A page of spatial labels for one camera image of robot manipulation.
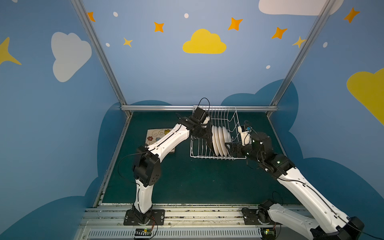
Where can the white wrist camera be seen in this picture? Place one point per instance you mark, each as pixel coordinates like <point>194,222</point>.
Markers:
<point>245,133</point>
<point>206,121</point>

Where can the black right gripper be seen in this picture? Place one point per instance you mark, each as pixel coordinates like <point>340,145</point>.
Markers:
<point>237,149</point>

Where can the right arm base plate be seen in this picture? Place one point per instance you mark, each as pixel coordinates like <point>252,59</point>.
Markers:
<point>255,216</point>

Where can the aluminium left corner post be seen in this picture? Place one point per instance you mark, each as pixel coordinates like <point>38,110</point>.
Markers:
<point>88,26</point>

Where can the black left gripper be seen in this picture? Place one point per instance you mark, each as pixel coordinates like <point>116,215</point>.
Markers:
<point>202,132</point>

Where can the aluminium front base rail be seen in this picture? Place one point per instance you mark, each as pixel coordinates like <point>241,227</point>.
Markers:
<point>182,222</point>

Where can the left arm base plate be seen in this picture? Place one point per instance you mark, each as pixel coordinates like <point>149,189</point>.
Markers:
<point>157,217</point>

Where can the aluminium corner post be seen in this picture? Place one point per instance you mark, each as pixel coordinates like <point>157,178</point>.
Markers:
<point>88,26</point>
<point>304,50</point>

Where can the aluminium right corner post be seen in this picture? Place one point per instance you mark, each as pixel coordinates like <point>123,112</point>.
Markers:
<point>304,50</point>

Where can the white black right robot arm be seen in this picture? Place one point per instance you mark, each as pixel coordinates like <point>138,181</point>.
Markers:
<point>328,222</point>

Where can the left small circuit board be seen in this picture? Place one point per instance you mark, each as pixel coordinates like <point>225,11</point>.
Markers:
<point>142,234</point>

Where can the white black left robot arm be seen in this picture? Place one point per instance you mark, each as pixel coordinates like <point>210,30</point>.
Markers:
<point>147,166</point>

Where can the white wire dish rack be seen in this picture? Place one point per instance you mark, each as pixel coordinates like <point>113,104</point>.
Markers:
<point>218,118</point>

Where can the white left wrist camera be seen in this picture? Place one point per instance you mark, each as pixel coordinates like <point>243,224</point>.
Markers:
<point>206,121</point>

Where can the white round plate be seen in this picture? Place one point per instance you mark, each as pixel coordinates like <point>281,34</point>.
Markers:
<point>228,136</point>
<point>217,153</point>
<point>226,148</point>
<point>221,141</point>

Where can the small circuit board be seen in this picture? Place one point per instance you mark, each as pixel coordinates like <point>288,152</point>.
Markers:
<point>268,234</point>
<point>142,234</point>

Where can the right small circuit board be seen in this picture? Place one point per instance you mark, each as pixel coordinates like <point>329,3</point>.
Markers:
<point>268,234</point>

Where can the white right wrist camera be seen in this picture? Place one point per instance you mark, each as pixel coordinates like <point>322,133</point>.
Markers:
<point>245,133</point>

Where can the aluminium back frame rail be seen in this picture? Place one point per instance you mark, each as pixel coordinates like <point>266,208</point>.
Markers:
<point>158,108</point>

